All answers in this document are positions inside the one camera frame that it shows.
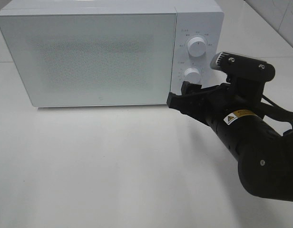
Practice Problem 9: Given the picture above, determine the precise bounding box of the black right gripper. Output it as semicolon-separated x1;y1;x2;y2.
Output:
166;77;265;133

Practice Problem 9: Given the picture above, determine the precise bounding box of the white timer knob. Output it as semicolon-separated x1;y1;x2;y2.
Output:
184;67;201;84

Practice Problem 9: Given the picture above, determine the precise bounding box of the white microwave door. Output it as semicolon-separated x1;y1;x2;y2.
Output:
0;14;176;107

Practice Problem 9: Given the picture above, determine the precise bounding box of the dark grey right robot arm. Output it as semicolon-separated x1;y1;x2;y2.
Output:
167;82;293;201

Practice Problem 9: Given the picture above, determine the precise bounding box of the white power knob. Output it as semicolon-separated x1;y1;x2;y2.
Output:
187;36;207;57

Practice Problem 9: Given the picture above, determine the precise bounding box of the white adjacent table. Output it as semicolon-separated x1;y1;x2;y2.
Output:
213;0;293;59

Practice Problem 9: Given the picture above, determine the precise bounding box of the white microwave oven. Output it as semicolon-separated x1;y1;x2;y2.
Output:
0;0;224;107

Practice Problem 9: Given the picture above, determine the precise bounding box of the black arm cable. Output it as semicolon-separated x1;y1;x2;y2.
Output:
260;94;293;131

